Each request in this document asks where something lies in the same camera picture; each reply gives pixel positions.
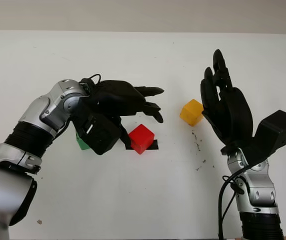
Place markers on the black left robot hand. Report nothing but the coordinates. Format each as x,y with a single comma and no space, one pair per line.
115,97

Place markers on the yellow wooden block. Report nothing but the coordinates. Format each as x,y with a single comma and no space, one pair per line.
191,112

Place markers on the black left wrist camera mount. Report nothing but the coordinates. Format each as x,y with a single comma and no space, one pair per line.
100,135

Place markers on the black tape strip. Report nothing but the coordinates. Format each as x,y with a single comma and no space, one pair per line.
155,146

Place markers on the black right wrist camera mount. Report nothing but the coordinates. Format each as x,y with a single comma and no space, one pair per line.
278,130

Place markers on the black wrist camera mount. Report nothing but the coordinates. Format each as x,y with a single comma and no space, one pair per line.
100,135
278,130

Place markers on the green wooden block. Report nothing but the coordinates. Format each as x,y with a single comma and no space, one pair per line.
82,144

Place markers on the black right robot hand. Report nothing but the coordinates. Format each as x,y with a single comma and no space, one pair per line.
235,115

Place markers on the red wooden block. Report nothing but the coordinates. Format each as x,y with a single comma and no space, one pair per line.
141,138

